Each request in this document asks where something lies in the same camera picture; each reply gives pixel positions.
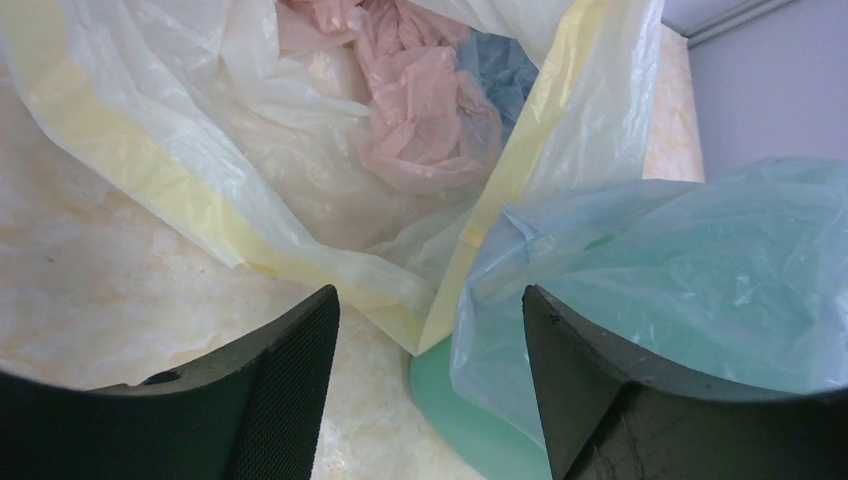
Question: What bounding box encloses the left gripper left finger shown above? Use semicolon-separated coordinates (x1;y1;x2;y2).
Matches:
1;286;340;479

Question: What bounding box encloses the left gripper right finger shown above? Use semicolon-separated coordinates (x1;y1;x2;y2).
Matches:
522;286;847;479

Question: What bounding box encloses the green plastic trash bin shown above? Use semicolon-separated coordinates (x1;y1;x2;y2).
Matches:
408;338;551;480

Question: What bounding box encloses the light blue plastic bag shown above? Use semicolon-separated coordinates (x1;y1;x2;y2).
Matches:
450;157;847;442

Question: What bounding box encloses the translucent white yellow trash bag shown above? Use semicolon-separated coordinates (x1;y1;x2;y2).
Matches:
1;1;664;355

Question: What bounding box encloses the pink bag inside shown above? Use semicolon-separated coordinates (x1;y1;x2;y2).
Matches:
276;1;502;195

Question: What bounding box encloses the blue bag inside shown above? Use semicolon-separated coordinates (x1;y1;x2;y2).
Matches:
458;29;539;146

